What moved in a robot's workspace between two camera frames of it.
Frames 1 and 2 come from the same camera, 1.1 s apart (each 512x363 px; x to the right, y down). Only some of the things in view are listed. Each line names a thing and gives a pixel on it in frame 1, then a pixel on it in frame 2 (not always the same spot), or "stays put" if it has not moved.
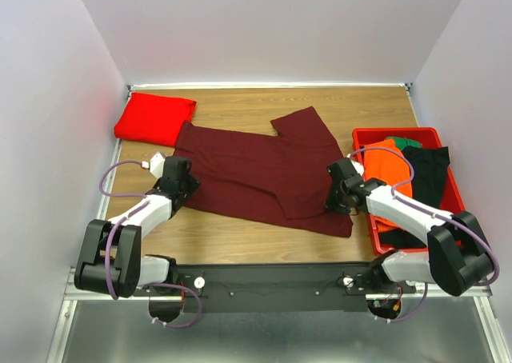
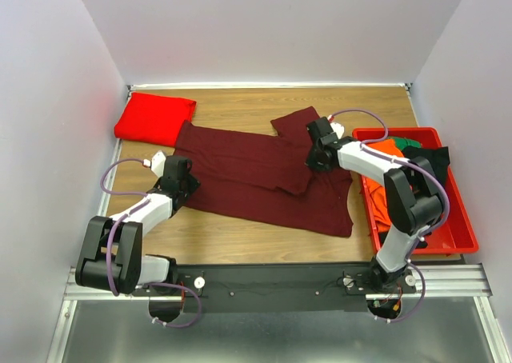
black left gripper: [189, 185] stays put
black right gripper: [332, 199] → [314, 160]
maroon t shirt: [279, 180] stays put
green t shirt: [402, 143] stays put
